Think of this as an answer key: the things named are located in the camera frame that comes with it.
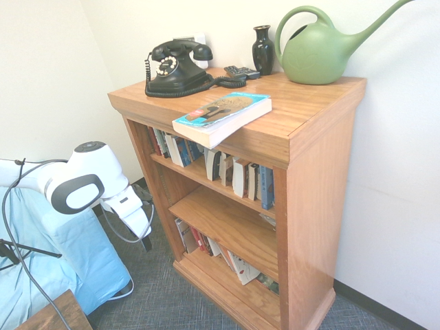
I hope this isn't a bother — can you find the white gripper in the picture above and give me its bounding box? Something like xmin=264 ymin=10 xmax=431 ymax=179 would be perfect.
xmin=101 ymin=186 xmax=153 ymax=253

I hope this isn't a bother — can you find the teal and red paperback book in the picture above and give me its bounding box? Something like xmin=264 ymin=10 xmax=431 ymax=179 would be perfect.
xmin=171 ymin=91 xmax=273 ymax=150

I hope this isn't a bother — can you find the red cover book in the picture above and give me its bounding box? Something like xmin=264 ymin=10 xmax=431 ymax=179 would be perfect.
xmin=190 ymin=226 xmax=208 ymax=254

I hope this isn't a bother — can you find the white cover thin book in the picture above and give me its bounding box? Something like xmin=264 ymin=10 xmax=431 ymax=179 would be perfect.
xmin=201 ymin=233 xmax=221 ymax=258

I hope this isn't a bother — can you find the light blue cloth cover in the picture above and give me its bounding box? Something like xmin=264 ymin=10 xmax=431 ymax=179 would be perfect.
xmin=0 ymin=187 xmax=133 ymax=330

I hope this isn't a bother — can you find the thick white paperback book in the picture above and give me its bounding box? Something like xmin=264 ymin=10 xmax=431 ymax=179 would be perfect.
xmin=164 ymin=133 xmax=186 ymax=168

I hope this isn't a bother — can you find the large white illustrated book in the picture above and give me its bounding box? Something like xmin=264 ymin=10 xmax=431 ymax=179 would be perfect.
xmin=226 ymin=250 xmax=261 ymax=287

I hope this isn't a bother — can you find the blue cover book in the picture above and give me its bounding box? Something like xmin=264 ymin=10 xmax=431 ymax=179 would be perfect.
xmin=173 ymin=136 xmax=195 ymax=166

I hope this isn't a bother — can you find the black cover paperback book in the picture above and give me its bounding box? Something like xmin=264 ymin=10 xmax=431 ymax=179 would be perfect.
xmin=203 ymin=147 xmax=222 ymax=182

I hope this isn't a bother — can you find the multicoloured spine book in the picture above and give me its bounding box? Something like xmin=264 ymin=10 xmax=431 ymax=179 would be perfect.
xmin=153 ymin=128 xmax=172 ymax=160

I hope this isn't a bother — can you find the dark red spine book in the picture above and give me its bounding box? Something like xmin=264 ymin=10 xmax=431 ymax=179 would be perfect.
xmin=147 ymin=126 xmax=162 ymax=156

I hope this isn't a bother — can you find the thin dark blue book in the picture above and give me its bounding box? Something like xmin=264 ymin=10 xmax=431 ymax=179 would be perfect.
xmin=187 ymin=140 xmax=205 ymax=162

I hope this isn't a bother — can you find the dark wooden table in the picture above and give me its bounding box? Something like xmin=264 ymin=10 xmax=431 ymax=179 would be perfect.
xmin=13 ymin=288 xmax=94 ymax=330

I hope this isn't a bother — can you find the thick cream paperback book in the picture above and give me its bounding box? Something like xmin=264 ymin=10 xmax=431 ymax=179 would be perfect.
xmin=232 ymin=157 xmax=250 ymax=199

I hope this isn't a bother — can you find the dark cover paperback book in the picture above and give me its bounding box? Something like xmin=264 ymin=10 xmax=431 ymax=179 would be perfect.
xmin=247 ymin=162 xmax=260 ymax=202

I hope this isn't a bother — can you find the dark green cover book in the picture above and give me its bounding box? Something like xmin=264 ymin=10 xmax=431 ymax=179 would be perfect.
xmin=255 ymin=272 xmax=281 ymax=297

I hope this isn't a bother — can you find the blue spine book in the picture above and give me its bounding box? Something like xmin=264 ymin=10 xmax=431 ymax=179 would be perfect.
xmin=258 ymin=165 xmax=276 ymax=211

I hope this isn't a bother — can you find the wooden bookshelf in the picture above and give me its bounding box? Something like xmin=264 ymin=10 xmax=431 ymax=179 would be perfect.
xmin=107 ymin=67 xmax=368 ymax=330

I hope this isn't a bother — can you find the black rotary telephone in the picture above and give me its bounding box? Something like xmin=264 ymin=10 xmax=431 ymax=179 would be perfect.
xmin=144 ymin=39 xmax=248 ymax=99

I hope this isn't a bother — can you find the white square alarm clock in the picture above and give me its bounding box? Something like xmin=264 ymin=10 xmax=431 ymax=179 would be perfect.
xmin=171 ymin=32 xmax=209 ymax=69

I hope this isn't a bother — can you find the black glossy vase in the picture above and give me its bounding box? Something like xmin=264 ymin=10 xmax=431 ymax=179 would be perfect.
xmin=252 ymin=25 xmax=276 ymax=76

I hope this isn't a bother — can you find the green plastic watering can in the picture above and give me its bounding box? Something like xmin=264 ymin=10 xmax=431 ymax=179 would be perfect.
xmin=274 ymin=0 xmax=419 ymax=86

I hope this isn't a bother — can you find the white cable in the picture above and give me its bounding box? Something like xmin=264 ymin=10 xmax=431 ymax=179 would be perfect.
xmin=112 ymin=278 xmax=135 ymax=300

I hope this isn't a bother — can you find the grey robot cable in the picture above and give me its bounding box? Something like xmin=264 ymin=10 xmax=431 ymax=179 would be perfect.
xmin=1 ymin=158 xmax=154 ymax=330

